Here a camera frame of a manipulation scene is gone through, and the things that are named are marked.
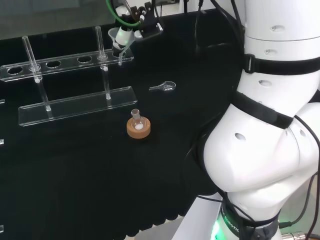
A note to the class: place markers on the clear weighing funnel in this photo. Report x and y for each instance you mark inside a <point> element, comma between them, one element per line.
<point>170,86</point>

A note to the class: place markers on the small round-bottom glass flask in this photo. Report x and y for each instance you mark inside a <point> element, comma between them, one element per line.
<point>135,113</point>

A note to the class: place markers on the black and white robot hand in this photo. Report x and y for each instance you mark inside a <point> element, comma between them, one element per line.
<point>147,20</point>

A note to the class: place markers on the clear plastic funnel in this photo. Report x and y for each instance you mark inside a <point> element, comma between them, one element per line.
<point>111,33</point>

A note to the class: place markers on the black bench cloth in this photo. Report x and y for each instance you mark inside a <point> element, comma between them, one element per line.
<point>100,175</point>

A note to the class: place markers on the clear acrylic funnel stand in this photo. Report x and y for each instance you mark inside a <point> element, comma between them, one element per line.
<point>75,105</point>

